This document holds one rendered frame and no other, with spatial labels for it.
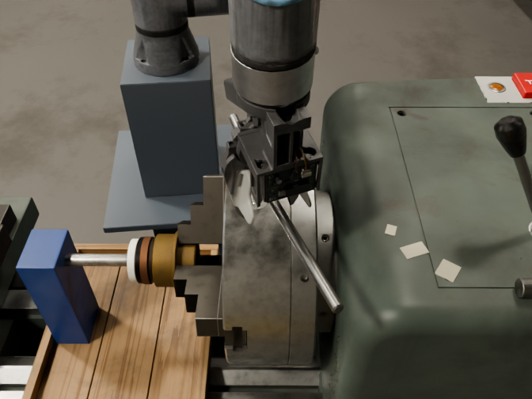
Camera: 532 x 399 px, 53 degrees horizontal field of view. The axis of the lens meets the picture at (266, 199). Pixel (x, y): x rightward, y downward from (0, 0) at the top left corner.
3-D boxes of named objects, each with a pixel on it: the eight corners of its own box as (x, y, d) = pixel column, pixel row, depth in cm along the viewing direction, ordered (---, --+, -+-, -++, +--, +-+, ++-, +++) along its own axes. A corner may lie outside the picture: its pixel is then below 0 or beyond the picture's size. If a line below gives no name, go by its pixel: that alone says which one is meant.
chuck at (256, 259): (283, 235, 106) (287, 119, 82) (286, 393, 87) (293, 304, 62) (238, 235, 106) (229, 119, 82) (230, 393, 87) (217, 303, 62)
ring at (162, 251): (198, 218, 84) (140, 218, 84) (191, 265, 78) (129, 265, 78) (203, 256, 91) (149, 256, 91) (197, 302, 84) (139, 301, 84)
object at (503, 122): (516, 142, 62) (530, 109, 58) (526, 161, 59) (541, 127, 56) (481, 142, 62) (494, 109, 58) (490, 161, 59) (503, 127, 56)
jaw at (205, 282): (248, 262, 80) (245, 324, 71) (248, 286, 83) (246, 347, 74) (176, 262, 80) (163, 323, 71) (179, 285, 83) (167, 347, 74)
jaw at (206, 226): (249, 238, 86) (249, 165, 85) (248, 245, 82) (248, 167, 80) (182, 238, 87) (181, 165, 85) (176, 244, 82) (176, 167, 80)
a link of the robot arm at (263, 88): (219, 30, 48) (302, 13, 50) (222, 71, 52) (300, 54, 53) (246, 80, 44) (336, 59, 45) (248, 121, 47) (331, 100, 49)
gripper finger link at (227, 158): (218, 195, 61) (232, 139, 55) (214, 186, 62) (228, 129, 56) (256, 191, 63) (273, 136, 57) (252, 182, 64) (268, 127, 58)
